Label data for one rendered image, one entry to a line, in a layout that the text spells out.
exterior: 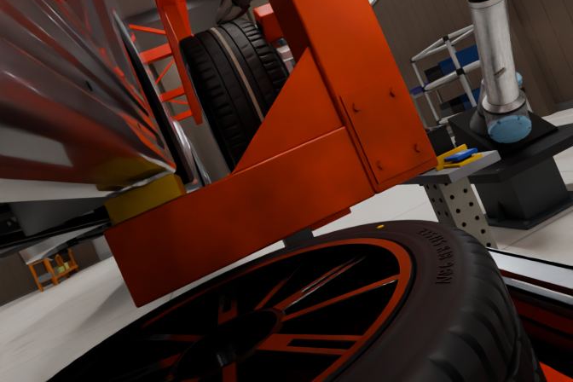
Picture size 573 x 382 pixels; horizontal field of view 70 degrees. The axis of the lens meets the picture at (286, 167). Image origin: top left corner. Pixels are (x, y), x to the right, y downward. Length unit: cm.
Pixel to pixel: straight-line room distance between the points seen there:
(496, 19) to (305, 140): 91
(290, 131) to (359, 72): 19
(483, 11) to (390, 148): 78
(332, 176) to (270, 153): 13
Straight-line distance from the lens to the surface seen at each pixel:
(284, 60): 125
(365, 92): 88
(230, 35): 129
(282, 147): 84
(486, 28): 158
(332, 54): 89
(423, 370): 31
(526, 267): 68
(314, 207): 83
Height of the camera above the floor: 66
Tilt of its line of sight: 1 degrees down
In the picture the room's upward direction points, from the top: 24 degrees counter-clockwise
